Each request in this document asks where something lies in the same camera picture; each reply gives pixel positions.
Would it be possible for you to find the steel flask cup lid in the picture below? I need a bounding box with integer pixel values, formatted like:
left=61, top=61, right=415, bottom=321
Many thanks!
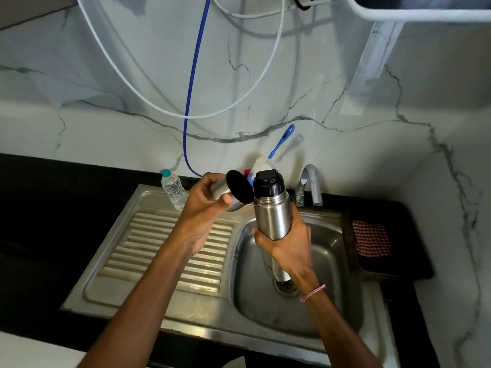
left=212, top=170, right=255, bottom=213

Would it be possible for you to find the steel flask bottle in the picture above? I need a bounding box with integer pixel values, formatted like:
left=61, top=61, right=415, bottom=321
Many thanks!
left=254, top=191, right=294, bottom=284

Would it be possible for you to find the person's left forearm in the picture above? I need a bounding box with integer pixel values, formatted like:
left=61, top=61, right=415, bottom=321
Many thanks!
left=76, top=233, right=206, bottom=368

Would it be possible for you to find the red checkered cloth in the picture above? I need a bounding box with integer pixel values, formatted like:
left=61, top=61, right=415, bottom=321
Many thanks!
left=351, top=220, right=392, bottom=259

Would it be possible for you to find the white hose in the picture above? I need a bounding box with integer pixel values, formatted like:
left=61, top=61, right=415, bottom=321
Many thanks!
left=75, top=0, right=286, bottom=120

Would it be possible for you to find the person's left hand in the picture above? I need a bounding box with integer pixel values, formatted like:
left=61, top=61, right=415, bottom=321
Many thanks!
left=170, top=172, right=235, bottom=258

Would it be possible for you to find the metal sink drain strainer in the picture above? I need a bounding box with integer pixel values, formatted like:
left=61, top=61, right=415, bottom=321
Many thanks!
left=272, top=278, right=301, bottom=298

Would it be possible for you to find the thin white tube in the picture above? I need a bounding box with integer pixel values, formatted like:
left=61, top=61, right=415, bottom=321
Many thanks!
left=212, top=0, right=342, bottom=19

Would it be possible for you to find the white water purifier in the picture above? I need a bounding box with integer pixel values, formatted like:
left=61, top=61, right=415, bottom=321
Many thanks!
left=343, top=0, right=491, bottom=22

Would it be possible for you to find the red white thread bracelet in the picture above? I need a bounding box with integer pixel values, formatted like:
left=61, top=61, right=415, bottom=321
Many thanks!
left=299, top=284, right=327, bottom=303

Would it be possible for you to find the stainless steel sink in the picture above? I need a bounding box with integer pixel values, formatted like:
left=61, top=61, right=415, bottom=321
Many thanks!
left=60, top=183, right=400, bottom=366

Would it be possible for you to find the person's right hand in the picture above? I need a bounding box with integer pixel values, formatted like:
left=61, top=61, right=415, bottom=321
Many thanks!
left=251, top=202, right=326, bottom=300

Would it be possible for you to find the blue hose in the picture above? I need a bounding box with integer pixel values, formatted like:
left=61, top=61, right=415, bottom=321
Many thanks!
left=182, top=0, right=212, bottom=179

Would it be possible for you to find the black flask stopper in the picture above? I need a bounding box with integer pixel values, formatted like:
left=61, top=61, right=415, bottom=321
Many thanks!
left=253, top=169, right=286, bottom=199

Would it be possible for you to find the blue white bottle brush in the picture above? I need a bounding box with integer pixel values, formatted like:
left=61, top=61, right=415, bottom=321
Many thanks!
left=247, top=124, right=296, bottom=187

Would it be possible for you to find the dark woven tray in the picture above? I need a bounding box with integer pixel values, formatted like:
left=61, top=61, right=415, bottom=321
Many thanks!
left=340, top=209, right=435, bottom=282

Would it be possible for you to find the chrome sink faucet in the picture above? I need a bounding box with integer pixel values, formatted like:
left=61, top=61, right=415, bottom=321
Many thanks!
left=294, top=164, right=324, bottom=208

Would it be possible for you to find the clear plastic water bottle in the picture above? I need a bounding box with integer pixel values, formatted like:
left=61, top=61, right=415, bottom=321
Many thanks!
left=160, top=169, right=189, bottom=211

